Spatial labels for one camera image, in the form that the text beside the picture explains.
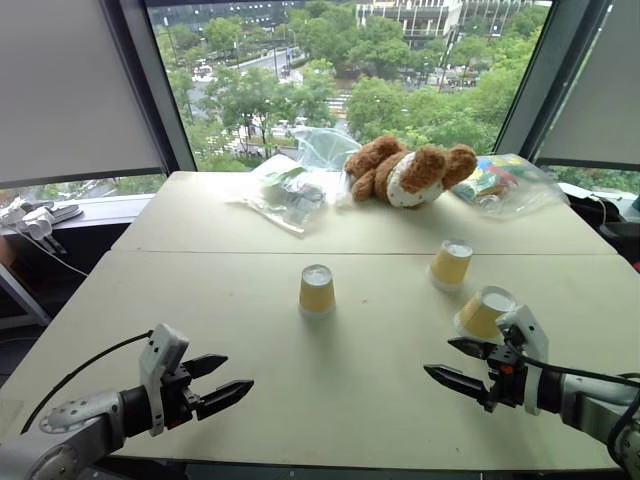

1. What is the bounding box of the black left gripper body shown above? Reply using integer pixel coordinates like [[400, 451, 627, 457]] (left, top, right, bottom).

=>
[[160, 363, 202, 430]]

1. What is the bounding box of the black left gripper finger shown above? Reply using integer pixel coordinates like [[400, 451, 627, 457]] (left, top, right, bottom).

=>
[[194, 379, 255, 421], [183, 354, 229, 380]]

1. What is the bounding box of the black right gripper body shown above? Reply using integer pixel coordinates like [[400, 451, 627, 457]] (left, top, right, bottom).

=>
[[481, 340, 529, 414]]

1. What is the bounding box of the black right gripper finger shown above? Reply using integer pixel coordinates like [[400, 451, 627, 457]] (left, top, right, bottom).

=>
[[447, 337, 498, 361], [423, 365, 487, 400]]

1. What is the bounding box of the yellow paper cup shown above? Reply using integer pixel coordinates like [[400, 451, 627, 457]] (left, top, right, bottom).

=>
[[453, 285, 517, 342], [427, 239, 474, 293], [298, 264, 336, 320]]

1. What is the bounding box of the plastic bag with colourful toys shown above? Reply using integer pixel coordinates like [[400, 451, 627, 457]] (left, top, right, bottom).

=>
[[449, 153, 571, 221]]

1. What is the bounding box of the clear plastic bag with packets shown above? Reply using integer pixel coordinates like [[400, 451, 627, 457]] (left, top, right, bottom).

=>
[[227, 153, 331, 238]]

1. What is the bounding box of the brown teddy bear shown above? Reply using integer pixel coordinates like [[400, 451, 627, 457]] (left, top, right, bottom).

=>
[[343, 134, 478, 210]]

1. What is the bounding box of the black bag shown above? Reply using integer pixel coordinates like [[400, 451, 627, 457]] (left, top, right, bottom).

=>
[[564, 192, 640, 274]]

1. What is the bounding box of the white device on windowsill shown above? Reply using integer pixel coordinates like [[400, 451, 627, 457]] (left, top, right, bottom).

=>
[[0, 196, 85, 256]]

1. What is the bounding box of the clear crumpled plastic bag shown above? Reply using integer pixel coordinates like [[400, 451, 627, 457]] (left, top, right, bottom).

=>
[[289, 125, 362, 211]]

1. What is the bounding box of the white roller blind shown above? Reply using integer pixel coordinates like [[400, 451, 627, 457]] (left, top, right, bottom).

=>
[[535, 0, 640, 173], [0, 0, 167, 191]]

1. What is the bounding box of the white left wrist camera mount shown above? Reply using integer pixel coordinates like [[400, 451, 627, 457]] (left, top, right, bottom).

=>
[[138, 322, 191, 437]]

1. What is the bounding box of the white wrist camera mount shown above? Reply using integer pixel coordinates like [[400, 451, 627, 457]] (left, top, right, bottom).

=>
[[495, 304, 550, 417], [138, 322, 191, 437]]

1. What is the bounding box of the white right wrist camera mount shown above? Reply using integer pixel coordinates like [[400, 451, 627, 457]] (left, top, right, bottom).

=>
[[495, 304, 550, 417]]

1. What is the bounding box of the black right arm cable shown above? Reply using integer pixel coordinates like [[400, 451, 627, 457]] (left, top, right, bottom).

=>
[[524, 358, 640, 469]]

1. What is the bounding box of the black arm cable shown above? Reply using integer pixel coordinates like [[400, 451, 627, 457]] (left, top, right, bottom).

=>
[[20, 330, 154, 434], [524, 358, 640, 469]]

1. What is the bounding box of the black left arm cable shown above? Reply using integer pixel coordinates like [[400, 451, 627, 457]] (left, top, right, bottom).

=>
[[20, 330, 154, 434]]

